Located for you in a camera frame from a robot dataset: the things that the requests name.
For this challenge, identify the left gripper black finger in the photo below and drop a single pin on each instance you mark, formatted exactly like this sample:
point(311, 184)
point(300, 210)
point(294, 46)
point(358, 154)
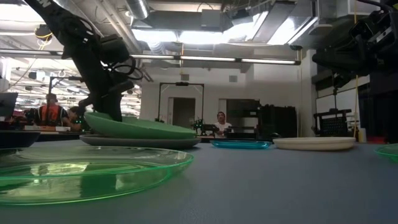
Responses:
point(112, 107)
point(87, 103)

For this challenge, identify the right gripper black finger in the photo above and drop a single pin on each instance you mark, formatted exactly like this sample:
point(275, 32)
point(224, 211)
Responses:
point(342, 62)
point(341, 80)

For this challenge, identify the opaque green plastic plate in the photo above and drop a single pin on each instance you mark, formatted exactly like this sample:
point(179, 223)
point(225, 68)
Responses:
point(140, 129)

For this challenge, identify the cream plastic plate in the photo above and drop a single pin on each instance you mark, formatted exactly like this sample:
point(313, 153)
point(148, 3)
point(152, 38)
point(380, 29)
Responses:
point(314, 144)

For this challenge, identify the dark plastic plate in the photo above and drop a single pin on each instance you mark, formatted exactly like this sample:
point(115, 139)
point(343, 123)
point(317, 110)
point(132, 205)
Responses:
point(18, 139)

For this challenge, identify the cracked clear green plastic plate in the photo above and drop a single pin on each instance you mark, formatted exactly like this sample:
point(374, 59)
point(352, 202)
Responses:
point(388, 152)

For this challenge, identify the clear blue plastic plate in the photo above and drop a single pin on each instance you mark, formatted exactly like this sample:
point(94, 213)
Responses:
point(239, 144)

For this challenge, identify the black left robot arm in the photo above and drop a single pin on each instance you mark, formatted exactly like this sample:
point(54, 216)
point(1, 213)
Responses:
point(53, 18)

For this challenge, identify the black background robot arm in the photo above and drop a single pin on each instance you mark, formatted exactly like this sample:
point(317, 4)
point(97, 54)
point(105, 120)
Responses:
point(203, 127)

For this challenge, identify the person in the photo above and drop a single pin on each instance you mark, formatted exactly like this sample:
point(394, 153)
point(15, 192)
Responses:
point(74, 116)
point(222, 126)
point(51, 113)

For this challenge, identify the black stand pole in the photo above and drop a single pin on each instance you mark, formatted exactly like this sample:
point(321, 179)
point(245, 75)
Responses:
point(335, 99)

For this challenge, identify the black perforated cart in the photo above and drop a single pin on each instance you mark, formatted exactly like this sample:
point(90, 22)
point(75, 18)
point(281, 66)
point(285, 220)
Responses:
point(334, 124)

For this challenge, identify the grey plastic plate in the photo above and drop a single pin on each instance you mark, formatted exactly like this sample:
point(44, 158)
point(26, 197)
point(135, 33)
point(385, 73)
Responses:
point(140, 143)

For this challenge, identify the pale yellow cylinder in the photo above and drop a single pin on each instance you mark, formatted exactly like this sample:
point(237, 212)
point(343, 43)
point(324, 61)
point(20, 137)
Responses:
point(362, 135)

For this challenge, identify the red box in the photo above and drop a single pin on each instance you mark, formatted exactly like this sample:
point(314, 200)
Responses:
point(376, 140)

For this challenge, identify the black cabinet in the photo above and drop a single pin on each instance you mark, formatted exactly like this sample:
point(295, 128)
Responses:
point(276, 121)

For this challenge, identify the dark computer monitor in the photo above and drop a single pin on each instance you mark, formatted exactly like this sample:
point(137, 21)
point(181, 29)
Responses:
point(7, 104)

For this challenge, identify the black dome object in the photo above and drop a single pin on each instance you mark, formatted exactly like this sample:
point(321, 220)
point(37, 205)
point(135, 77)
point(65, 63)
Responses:
point(275, 135)

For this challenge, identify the long ceiling tube light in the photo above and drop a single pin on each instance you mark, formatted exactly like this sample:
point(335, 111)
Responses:
point(202, 58)

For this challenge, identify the dark shelving unit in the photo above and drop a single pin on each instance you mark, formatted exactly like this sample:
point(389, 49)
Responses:
point(241, 118)

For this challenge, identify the grey ceiling ventilation box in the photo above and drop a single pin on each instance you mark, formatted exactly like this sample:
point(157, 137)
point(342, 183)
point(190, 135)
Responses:
point(211, 20)

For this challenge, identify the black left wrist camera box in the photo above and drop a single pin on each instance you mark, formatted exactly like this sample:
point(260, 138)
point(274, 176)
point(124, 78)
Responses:
point(115, 48)

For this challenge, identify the black metal frame rig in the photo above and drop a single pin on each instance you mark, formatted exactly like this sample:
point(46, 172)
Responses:
point(49, 96)
point(182, 84)

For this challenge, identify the grey wall vent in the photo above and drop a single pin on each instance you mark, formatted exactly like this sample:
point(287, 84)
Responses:
point(185, 77)
point(233, 78)

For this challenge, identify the round silver air duct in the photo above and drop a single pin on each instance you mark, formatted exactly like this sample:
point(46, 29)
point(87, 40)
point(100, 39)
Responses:
point(138, 7)

